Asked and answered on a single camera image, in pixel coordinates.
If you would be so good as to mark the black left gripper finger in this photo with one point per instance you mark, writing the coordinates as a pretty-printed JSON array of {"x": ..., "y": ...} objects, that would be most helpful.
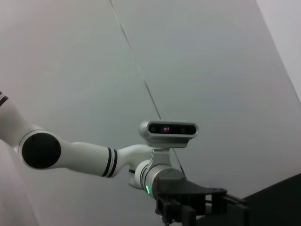
[
  {"x": 235, "y": 212},
  {"x": 188, "y": 216}
]

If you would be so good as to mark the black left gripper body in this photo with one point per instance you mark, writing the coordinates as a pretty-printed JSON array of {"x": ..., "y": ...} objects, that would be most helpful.
[{"x": 188, "y": 188}]

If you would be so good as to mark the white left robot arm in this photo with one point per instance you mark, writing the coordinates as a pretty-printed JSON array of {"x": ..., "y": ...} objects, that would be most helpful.
[{"x": 87, "y": 157}]

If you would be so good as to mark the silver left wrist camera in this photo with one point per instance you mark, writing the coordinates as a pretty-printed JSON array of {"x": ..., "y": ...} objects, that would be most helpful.
[{"x": 171, "y": 141}]

